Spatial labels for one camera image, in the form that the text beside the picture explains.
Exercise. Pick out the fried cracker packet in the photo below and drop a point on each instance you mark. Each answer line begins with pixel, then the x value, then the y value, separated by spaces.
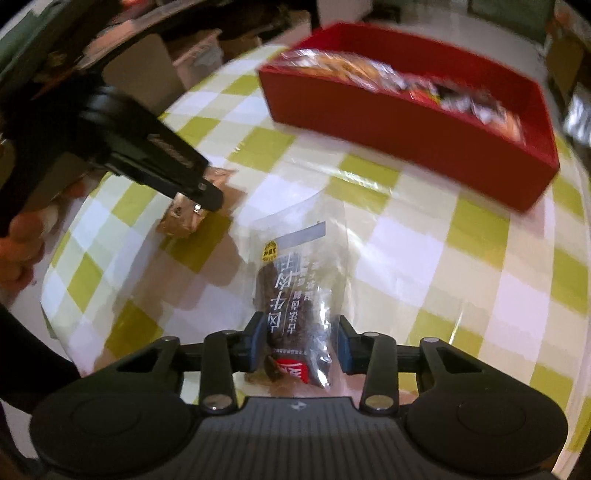
pixel 341 64

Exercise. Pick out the wooden shelf unit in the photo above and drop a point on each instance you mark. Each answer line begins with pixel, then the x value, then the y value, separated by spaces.
pixel 565 60

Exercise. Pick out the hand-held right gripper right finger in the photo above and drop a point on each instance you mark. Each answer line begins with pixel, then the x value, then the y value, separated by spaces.
pixel 345 344

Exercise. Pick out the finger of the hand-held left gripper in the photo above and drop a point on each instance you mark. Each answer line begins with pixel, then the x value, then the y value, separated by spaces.
pixel 210 196

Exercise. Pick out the person's left hand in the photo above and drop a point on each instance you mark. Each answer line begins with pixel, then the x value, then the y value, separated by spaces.
pixel 23 240

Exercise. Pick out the silver foil bag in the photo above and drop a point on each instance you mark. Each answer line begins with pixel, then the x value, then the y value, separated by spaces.
pixel 577 115

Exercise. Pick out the green checked tablecloth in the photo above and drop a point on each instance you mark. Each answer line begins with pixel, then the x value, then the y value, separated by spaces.
pixel 415 258

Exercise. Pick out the white clear snack packet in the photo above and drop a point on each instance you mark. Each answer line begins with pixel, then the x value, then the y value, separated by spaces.
pixel 471 104

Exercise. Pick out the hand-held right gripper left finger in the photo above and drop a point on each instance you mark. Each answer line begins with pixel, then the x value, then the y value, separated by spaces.
pixel 254 341

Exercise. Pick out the brown snack packet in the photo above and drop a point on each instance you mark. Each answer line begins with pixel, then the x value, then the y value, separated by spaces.
pixel 182 221

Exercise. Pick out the clear dark jerky packet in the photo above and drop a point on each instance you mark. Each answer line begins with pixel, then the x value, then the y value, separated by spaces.
pixel 295 286

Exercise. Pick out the red cardboard box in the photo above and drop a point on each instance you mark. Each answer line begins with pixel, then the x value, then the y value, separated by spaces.
pixel 392 124

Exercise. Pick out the white plastic storage bin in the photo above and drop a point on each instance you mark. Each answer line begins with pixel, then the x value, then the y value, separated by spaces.
pixel 198 50

